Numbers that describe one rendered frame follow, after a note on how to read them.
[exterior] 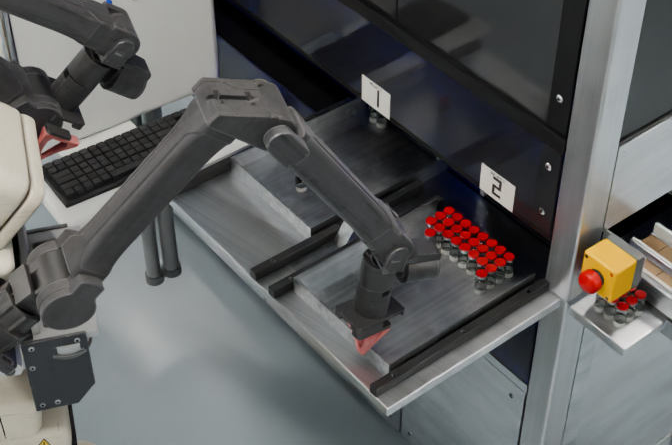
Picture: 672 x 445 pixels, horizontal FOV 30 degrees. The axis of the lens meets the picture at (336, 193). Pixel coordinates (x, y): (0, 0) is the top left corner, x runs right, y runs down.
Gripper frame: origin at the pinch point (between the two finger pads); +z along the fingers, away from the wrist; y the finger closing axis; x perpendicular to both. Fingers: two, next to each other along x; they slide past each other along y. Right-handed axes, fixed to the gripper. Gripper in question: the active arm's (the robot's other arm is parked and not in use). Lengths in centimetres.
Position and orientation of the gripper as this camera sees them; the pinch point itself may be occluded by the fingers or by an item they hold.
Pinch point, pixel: (361, 349)
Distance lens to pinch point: 211.5
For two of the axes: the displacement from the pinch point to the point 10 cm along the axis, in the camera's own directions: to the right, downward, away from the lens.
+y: 7.7, -2.7, 5.8
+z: -1.4, 8.1, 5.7
